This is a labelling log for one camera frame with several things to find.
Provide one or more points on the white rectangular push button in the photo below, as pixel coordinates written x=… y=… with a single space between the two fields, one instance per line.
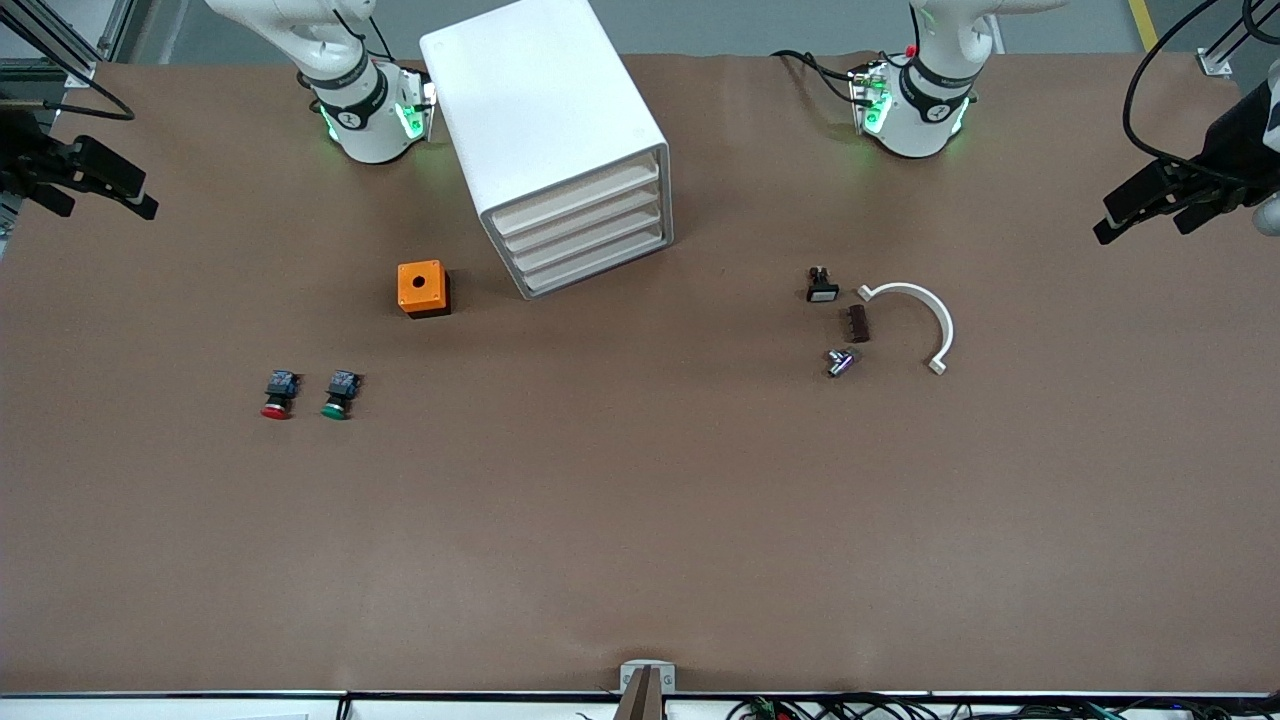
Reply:
x=822 y=290

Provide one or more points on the aluminium frame post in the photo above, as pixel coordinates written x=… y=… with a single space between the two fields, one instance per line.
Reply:
x=78 y=70
x=1215 y=62

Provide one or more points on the green mushroom push button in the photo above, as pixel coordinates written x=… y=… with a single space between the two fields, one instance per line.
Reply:
x=340 y=395

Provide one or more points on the white semicircular pipe clamp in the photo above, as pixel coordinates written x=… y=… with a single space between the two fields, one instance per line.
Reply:
x=941 y=315

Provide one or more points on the dark brown cylinder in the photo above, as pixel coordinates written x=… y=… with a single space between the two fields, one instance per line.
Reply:
x=858 y=324

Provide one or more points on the red mushroom push button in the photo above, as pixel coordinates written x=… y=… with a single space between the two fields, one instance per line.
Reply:
x=278 y=395

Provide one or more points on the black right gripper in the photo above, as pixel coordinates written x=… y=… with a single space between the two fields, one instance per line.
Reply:
x=22 y=150

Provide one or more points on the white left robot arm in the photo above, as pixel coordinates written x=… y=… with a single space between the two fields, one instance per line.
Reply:
x=920 y=110

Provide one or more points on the brown table mat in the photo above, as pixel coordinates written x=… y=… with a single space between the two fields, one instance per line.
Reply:
x=600 y=520

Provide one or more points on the white plastic drawer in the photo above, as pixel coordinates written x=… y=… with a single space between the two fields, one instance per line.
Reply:
x=580 y=238
x=580 y=193
x=580 y=260
x=580 y=215

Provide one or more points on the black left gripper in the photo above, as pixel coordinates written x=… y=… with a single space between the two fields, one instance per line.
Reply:
x=1232 y=140

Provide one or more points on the orange button enclosure box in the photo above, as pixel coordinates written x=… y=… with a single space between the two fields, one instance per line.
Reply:
x=420 y=285

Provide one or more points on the grey metal table bracket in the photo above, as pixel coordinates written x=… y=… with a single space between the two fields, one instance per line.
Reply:
x=630 y=678

